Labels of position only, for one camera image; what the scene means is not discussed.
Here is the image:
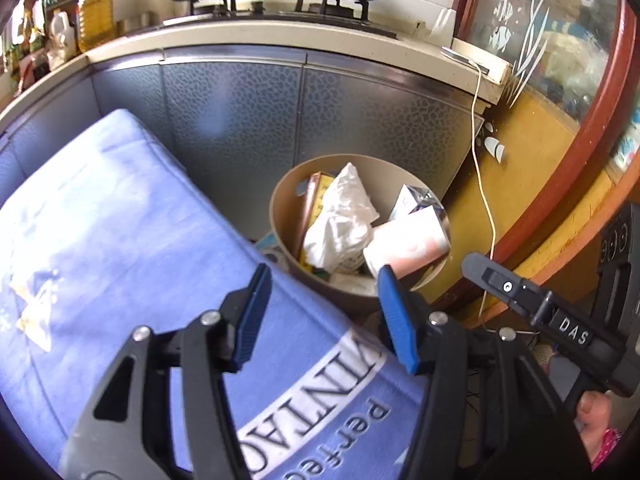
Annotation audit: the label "round beige trash bin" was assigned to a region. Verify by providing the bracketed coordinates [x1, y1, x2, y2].
[269, 154, 451, 316]

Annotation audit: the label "red yellow cardboard box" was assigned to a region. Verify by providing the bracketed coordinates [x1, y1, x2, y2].
[294, 171, 335, 270]

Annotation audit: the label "pink paper cup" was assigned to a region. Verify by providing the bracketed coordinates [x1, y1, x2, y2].
[363, 206, 450, 278]

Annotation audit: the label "phone on counter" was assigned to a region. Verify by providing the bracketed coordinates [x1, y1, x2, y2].
[440, 47, 489, 75]

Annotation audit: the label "blue printed tablecloth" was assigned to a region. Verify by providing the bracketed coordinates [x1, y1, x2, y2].
[1, 110, 425, 479]

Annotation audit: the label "white tissue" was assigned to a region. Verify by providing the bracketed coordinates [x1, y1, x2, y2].
[304, 162, 380, 274]

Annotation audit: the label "grey kitchen cabinets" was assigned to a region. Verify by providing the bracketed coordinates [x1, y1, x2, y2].
[1, 46, 487, 240]

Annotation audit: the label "white plastic jug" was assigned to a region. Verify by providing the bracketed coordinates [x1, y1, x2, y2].
[47, 11, 77, 70]

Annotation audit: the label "red checkered sleeve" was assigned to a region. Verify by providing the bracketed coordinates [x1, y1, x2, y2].
[589, 428, 622, 470]

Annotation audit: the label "white charging cable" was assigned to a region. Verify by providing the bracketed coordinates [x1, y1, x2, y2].
[451, 52, 499, 319]

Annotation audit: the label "dark blue milk carton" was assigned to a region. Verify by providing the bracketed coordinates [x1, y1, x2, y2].
[387, 184, 449, 226]

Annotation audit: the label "person right hand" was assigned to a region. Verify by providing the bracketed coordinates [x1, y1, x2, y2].
[576, 391, 612, 460]

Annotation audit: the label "gas stove top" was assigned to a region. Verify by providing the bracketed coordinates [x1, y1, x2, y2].
[117, 0, 398, 39]

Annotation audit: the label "yellow cooking oil bottle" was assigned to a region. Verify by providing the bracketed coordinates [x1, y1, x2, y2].
[77, 0, 116, 53]

